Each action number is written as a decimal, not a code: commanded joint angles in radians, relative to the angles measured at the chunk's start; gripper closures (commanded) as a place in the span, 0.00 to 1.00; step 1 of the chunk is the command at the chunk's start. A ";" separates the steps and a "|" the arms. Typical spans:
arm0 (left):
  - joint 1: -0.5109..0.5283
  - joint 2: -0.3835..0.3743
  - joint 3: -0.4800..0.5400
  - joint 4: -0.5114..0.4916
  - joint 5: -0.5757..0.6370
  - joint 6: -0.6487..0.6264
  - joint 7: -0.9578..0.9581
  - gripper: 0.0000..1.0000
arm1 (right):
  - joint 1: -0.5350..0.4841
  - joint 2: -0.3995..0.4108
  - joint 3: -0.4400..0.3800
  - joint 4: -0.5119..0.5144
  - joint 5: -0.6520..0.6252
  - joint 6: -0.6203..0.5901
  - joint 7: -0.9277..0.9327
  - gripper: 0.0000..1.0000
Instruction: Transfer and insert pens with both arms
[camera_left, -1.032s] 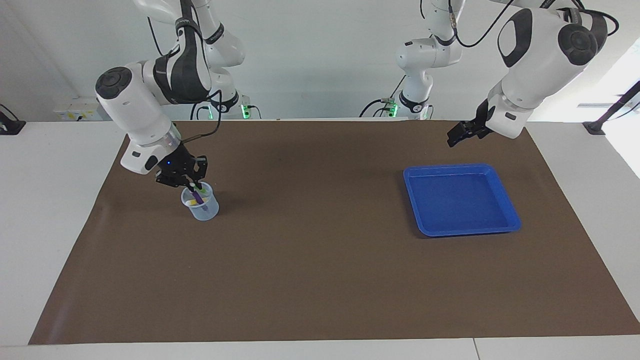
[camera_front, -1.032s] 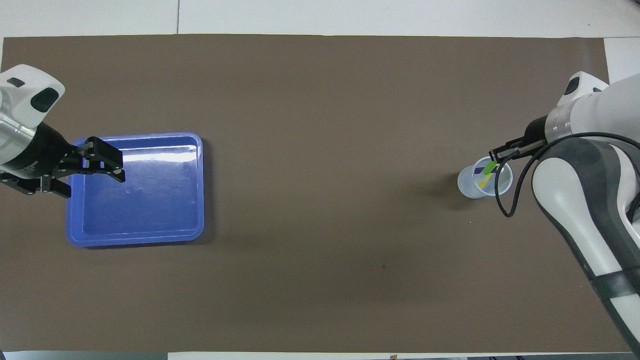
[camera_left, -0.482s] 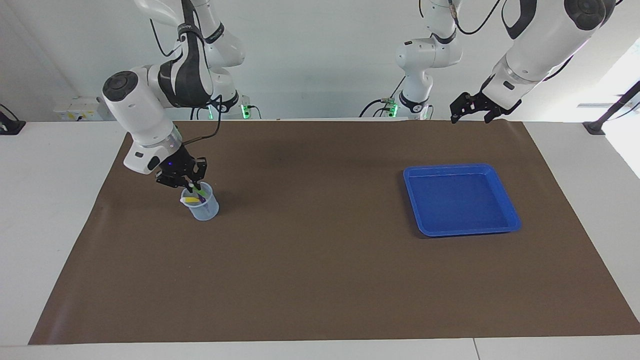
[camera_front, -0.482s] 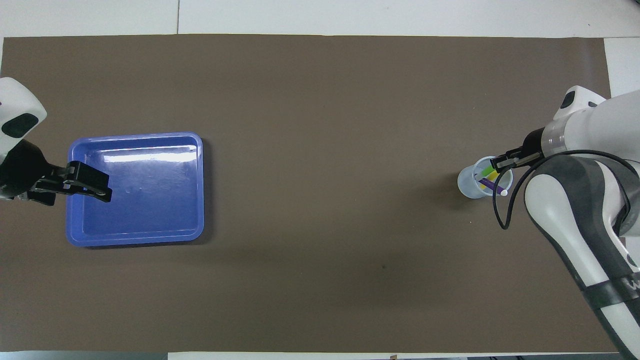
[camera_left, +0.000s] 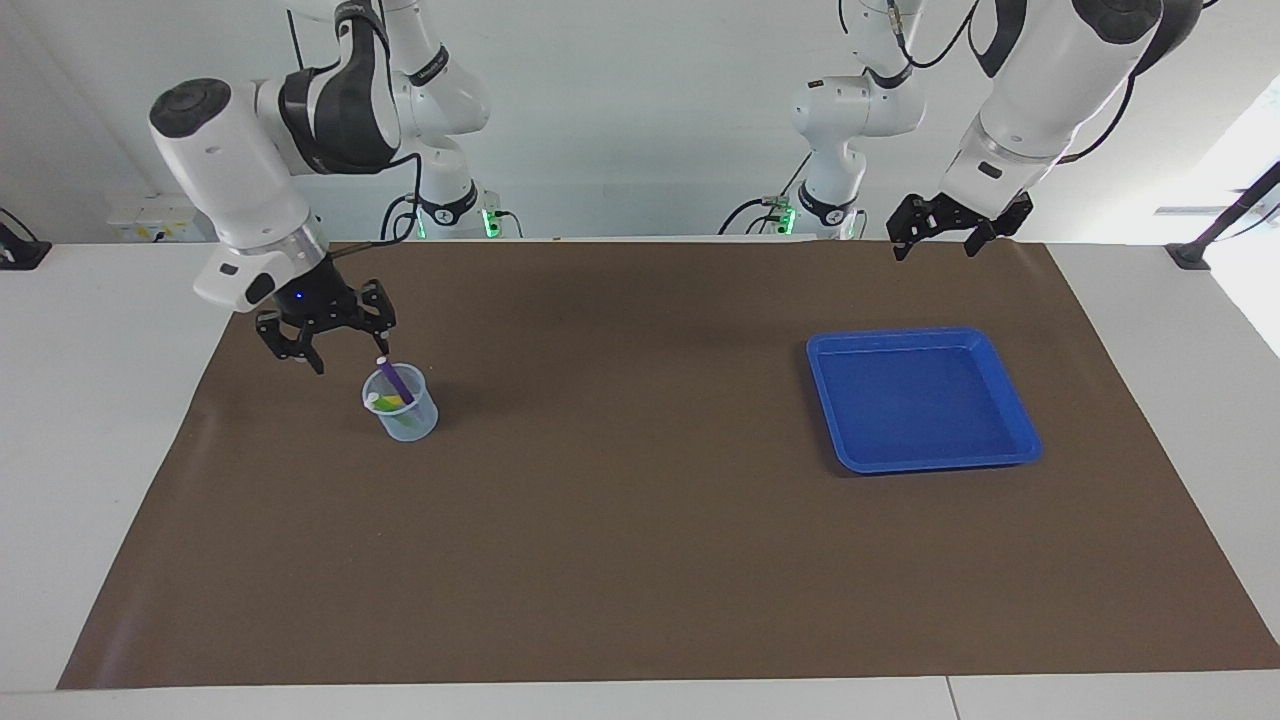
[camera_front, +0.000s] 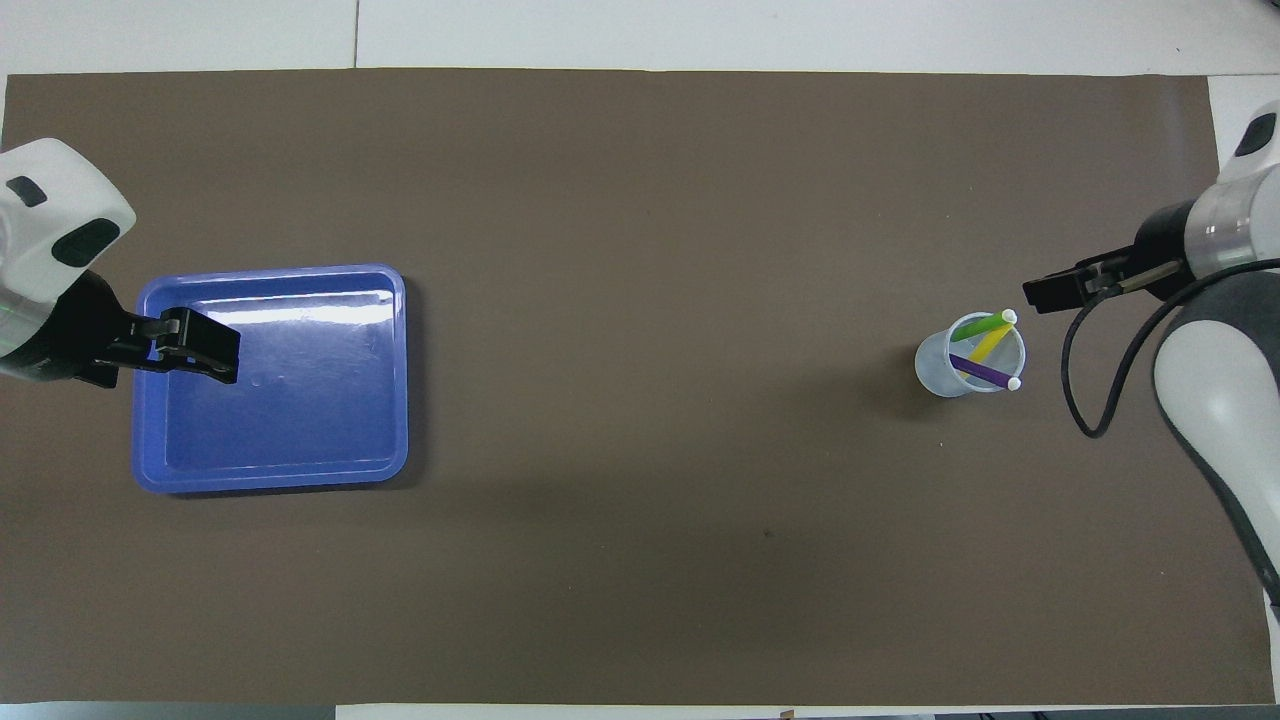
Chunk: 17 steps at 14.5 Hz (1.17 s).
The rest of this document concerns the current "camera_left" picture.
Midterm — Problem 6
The black left base cable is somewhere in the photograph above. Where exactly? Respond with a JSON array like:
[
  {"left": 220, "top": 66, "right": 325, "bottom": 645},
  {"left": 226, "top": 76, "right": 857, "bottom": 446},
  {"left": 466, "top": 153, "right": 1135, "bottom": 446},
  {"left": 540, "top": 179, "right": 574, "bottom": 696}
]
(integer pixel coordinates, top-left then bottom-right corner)
[{"left": 718, "top": 150, "right": 813, "bottom": 237}]

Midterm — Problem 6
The white wall power box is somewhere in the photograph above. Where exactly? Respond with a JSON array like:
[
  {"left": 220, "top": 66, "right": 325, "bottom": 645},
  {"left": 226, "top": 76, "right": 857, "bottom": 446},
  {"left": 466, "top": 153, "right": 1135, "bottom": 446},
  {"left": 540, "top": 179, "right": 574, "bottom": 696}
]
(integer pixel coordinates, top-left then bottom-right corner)
[{"left": 108, "top": 193, "right": 216, "bottom": 243}]

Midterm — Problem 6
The blue plastic tray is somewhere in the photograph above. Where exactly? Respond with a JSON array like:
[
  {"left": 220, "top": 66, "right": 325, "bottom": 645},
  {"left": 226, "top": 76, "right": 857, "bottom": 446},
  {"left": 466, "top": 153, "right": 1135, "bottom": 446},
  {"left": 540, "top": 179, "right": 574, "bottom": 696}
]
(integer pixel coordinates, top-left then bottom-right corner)
[{"left": 806, "top": 327, "right": 1044, "bottom": 475}]

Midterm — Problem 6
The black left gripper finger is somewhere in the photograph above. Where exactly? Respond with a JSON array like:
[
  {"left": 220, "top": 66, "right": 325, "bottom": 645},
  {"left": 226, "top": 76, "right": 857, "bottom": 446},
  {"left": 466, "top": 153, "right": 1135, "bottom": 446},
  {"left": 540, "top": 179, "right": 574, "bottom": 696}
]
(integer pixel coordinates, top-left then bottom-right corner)
[
  {"left": 963, "top": 195, "right": 1033, "bottom": 259},
  {"left": 887, "top": 195, "right": 931, "bottom": 263}
]

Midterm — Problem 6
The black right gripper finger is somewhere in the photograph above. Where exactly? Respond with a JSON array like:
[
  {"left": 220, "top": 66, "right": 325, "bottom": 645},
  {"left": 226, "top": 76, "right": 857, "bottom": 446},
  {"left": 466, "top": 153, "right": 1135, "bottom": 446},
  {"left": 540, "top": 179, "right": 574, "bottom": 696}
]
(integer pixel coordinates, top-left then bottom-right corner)
[
  {"left": 362, "top": 280, "right": 398, "bottom": 354},
  {"left": 255, "top": 312, "right": 326, "bottom": 375}
]

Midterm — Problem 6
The translucent plastic cup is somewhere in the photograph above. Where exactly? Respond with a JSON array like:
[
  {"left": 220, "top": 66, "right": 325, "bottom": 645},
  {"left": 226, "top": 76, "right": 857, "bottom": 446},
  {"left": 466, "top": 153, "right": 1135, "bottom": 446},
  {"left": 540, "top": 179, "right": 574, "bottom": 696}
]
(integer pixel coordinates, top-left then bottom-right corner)
[{"left": 362, "top": 363, "right": 440, "bottom": 443}]

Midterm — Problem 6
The black right base cable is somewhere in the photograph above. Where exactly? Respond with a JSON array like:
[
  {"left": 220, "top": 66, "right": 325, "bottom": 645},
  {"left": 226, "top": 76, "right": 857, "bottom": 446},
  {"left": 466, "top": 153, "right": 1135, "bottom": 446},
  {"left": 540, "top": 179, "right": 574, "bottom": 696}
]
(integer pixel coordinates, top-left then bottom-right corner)
[{"left": 380, "top": 193, "right": 421, "bottom": 241}]

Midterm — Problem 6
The purple marker pen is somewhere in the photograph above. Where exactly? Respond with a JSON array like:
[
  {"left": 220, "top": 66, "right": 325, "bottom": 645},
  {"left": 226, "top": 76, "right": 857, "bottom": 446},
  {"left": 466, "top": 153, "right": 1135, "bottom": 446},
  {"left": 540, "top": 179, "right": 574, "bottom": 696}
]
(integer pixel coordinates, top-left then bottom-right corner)
[{"left": 376, "top": 356, "right": 416, "bottom": 406}]

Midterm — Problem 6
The black base cable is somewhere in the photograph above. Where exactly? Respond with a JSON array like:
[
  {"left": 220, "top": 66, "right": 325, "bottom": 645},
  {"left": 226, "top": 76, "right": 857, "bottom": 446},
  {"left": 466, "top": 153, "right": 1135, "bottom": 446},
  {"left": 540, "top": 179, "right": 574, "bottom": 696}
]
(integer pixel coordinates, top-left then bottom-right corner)
[
  {"left": 718, "top": 150, "right": 813, "bottom": 237},
  {"left": 380, "top": 193, "right": 421, "bottom": 241}
]

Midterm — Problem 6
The brown table mat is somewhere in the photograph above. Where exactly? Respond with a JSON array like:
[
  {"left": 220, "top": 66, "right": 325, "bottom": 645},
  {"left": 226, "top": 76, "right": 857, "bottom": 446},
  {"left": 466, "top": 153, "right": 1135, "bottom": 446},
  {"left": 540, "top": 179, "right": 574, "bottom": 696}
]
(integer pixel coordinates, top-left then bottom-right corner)
[{"left": 57, "top": 240, "right": 1280, "bottom": 691}]

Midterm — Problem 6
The black clamp stand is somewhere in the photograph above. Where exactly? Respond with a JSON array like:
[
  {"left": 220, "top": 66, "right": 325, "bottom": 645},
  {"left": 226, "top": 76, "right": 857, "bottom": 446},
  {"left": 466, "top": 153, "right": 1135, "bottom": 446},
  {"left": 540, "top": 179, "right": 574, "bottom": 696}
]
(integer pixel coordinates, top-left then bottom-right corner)
[{"left": 1165, "top": 160, "right": 1280, "bottom": 271}]

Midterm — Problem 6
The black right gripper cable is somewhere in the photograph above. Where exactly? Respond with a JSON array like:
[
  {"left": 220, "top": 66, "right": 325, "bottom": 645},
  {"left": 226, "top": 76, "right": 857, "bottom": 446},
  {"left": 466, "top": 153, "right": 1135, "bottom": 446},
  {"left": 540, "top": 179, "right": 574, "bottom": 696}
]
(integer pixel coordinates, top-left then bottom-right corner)
[{"left": 325, "top": 150, "right": 426, "bottom": 261}]

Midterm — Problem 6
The black table clamp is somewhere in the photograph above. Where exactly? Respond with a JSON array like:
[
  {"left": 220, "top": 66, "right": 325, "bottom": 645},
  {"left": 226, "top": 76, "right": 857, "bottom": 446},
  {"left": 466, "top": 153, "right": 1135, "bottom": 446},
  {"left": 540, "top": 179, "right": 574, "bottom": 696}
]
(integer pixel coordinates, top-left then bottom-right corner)
[{"left": 0, "top": 208, "right": 53, "bottom": 271}]

